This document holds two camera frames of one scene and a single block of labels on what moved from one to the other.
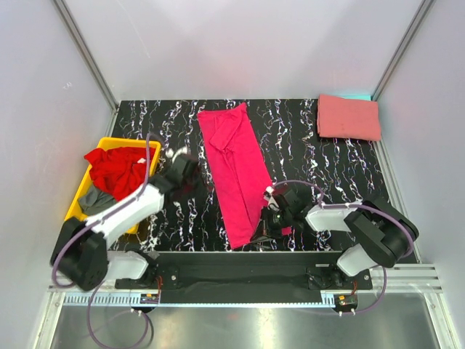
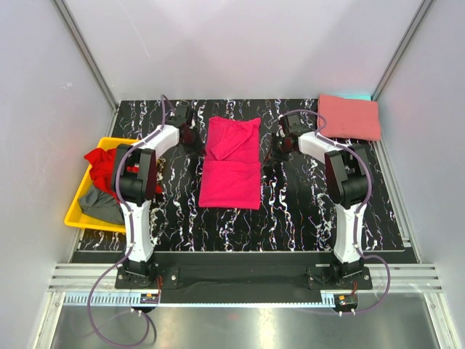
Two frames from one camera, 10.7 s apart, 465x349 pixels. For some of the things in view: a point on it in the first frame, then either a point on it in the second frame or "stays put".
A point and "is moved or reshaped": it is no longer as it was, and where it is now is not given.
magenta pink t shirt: x=241 y=174 is moved or reshaped
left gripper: x=197 y=175 to x=198 y=148
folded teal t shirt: x=357 y=97 stays put
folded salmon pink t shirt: x=346 y=118 stays put
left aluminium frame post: x=86 y=54 stays put
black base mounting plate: x=195 y=278 stays put
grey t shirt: x=92 y=201 stays put
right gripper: x=267 y=230 to x=274 y=157
